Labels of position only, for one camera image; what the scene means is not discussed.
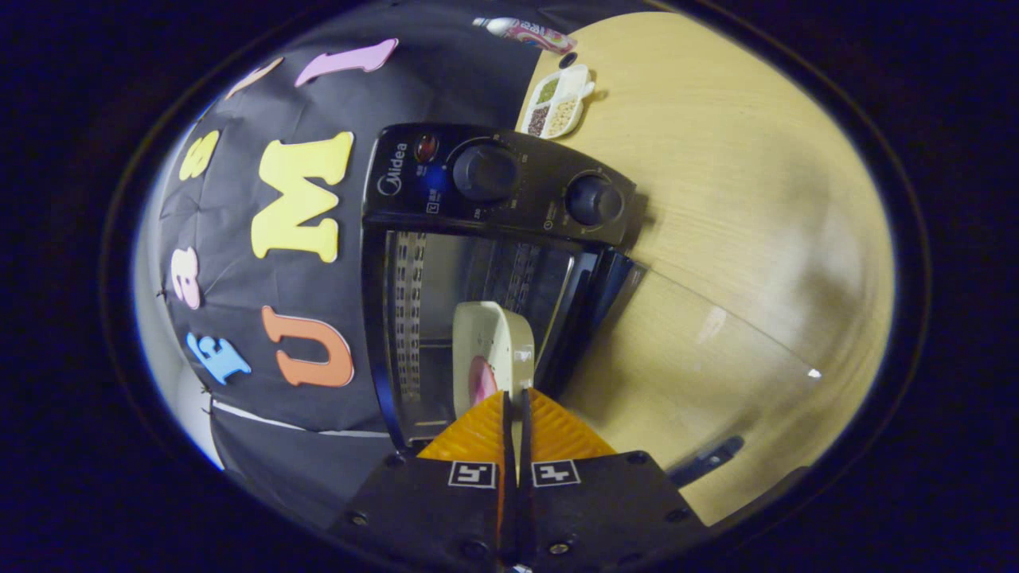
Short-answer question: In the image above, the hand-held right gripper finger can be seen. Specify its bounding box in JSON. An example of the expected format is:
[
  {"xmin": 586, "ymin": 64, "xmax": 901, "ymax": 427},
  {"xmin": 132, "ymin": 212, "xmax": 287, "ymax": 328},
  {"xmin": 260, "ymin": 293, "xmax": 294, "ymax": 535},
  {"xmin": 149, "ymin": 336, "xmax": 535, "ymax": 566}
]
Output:
[
  {"xmin": 517, "ymin": 388, "xmax": 709, "ymax": 570},
  {"xmin": 330, "ymin": 388, "xmax": 512, "ymax": 570}
]

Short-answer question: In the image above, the pink round food slice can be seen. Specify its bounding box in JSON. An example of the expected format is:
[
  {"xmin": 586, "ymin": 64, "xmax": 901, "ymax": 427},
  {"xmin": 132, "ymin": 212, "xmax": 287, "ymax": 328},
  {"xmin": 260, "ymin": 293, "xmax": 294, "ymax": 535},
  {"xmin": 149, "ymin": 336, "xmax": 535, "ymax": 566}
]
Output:
[{"xmin": 468, "ymin": 356, "xmax": 498, "ymax": 408}]

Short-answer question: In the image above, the white square plate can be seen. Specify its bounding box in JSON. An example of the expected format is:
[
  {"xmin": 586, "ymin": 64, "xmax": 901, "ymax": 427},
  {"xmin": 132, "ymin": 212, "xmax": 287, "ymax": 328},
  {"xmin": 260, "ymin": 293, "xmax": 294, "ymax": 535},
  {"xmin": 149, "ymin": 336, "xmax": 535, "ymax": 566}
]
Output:
[{"xmin": 452, "ymin": 301, "xmax": 536, "ymax": 423}]

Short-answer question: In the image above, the black electric oven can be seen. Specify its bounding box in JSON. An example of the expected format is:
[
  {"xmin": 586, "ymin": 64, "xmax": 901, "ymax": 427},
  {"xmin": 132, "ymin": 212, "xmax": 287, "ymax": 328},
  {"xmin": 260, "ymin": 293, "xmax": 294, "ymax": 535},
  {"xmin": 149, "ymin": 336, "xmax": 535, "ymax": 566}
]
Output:
[{"xmin": 361, "ymin": 122, "xmax": 822, "ymax": 490}]

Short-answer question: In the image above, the white divided dish with grains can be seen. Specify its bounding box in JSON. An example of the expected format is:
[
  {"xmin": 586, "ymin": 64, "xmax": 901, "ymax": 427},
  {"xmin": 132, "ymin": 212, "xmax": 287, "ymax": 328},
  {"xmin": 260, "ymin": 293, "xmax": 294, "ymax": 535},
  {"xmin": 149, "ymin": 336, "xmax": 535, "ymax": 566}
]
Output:
[{"xmin": 519, "ymin": 64, "xmax": 596, "ymax": 140}]

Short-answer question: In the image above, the black backdrop cloth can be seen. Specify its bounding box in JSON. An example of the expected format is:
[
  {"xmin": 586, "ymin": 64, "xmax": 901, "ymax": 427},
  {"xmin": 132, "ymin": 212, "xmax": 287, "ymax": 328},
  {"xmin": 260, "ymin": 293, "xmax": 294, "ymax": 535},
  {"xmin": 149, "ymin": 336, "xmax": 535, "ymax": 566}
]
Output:
[{"xmin": 155, "ymin": 0, "xmax": 662, "ymax": 526}]

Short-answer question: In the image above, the red and white bottle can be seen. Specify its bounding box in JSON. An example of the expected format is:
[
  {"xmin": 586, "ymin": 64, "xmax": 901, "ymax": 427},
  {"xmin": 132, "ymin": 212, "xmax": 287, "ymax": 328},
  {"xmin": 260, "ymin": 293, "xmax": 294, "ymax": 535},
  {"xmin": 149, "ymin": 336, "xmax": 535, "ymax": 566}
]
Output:
[{"xmin": 472, "ymin": 16, "xmax": 578, "ymax": 55}]

